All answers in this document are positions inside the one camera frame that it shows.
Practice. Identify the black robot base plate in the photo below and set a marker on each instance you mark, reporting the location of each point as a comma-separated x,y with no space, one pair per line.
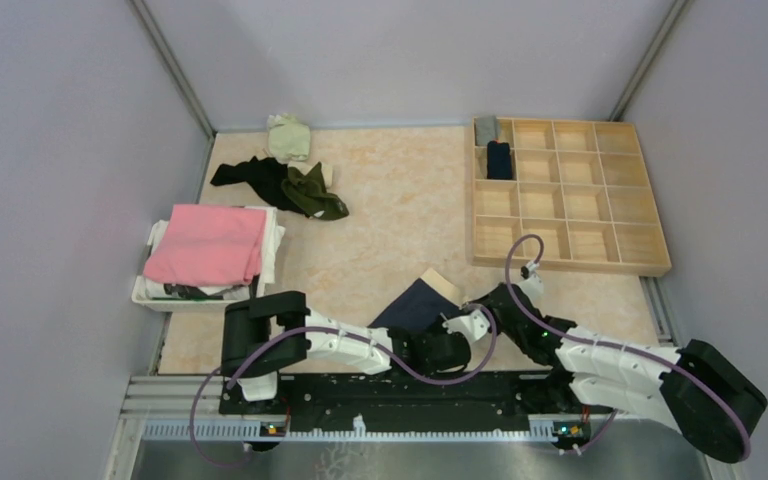
397,403

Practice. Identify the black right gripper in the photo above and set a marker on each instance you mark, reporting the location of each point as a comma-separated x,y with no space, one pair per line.
485,301

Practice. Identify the wooden compartment tray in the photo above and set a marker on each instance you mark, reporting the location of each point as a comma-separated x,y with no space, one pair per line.
581,200

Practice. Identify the white perforated plastic basket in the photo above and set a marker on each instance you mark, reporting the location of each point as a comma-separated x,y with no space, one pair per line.
170,298

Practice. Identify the grey underwear white waistband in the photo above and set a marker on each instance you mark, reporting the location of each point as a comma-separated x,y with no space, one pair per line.
486,129

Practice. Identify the navy orange underwear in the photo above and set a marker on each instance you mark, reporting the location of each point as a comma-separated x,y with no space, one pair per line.
499,161

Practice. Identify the light green underwear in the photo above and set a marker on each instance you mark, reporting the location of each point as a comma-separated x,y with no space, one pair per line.
288,138

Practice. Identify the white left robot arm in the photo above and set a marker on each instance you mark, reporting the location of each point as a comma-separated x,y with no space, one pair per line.
264,335

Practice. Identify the white folded cloth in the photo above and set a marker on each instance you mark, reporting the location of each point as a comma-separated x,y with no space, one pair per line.
268,239

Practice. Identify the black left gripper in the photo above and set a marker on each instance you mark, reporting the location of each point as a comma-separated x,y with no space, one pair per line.
430,328

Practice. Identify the navy underwear cream waistband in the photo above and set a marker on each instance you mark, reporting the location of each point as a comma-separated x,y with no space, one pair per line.
429,298

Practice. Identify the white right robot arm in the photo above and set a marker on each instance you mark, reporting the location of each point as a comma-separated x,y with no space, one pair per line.
695,390

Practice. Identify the black underwear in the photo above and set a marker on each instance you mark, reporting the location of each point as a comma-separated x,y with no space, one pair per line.
264,176

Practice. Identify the pink folded cloth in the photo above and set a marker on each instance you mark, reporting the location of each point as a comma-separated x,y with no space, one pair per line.
209,245

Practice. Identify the aluminium frame rail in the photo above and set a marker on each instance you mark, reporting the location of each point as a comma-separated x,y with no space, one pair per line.
172,427

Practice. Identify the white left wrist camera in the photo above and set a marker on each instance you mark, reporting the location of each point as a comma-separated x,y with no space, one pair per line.
473,326

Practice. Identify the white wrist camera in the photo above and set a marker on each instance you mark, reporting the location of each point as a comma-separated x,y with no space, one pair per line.
531,283
473,326

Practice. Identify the dark green underwear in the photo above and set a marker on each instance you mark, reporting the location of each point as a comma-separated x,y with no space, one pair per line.
310,195

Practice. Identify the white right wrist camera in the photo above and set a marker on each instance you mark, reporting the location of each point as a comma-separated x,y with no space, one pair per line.
531,283

